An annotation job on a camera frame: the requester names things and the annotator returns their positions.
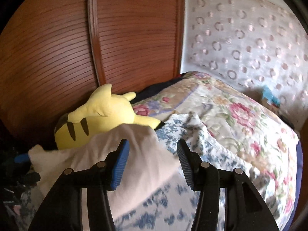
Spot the beige printed t-shirt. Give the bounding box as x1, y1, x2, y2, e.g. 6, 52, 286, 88
28, 124, 180, 219

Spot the blue floral bedspread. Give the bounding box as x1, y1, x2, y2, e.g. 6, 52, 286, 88
105, 71, 300, 231

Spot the yellow plush toy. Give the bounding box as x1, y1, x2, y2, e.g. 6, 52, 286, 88
54, 84, 161, 150

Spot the teal item in box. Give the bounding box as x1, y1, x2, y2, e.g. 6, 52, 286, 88
262, 85, 280, 108

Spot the dark blue blanket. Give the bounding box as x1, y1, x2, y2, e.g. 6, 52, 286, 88
295, 141, 303, 210

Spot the wooden sliding wardrobe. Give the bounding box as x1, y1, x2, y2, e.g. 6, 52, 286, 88
1, 0, 184, 137

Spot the sheer circle-patterned curtain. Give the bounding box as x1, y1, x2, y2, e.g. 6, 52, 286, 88
181, 0, 307, 129

